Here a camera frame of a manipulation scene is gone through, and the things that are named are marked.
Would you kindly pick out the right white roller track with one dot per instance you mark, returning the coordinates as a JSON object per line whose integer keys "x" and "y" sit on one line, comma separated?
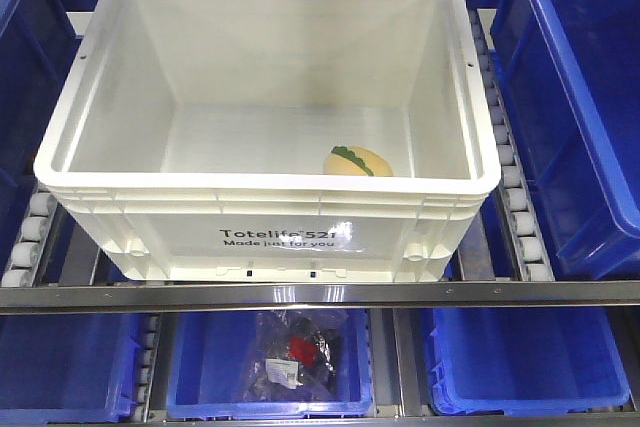
{"x": 519, "y": 222}

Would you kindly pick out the blue bin lower left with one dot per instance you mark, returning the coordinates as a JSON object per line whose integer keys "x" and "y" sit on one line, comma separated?
{"x": 69, "y": 368}

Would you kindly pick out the blue bin lower middle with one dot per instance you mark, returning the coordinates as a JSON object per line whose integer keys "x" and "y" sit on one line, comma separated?
{"x": 209, "y": 363}

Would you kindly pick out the blue bin upper left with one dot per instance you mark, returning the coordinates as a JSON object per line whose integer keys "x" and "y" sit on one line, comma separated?
{"x": 38, "y": 44}

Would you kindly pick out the white plastic tote box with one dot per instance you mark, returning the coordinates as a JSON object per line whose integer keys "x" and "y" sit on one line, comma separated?
{"x": 189, "y": 138}

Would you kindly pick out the white roller track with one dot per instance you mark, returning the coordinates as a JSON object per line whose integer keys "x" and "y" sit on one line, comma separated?
{"x": 32, "y": 235}
{"x": 519, "y": 222}

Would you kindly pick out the blue bin upper right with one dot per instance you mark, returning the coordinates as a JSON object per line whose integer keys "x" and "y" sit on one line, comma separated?
{"x": 569, "y": 75}

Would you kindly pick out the blue bin lower right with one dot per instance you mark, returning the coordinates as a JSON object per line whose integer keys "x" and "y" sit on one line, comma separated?
{"x": 527, "y": 361}

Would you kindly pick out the yellow plush ball green crest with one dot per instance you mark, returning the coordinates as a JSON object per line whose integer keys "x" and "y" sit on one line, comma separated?
{"x": 356, "y": 161}

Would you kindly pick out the left white roller track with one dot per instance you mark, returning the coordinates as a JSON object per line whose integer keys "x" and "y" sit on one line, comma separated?
{"x": 32, "y": 235}

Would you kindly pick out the blue bin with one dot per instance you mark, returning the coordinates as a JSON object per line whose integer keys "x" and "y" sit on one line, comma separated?
{"x": 569, "y": 75}
{"x": 527, "y": 361}
{"x": 209, "y": 363}
{"x": 38, "y": 44}
{"x": 69, "y": 368}

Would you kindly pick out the steel shelf front rail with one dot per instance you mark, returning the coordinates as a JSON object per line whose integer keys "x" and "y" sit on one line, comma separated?
{"x": 217, "y": 297}

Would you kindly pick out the clear bag of parts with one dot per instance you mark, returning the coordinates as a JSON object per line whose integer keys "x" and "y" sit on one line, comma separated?
{"x": 295, "y": 356}

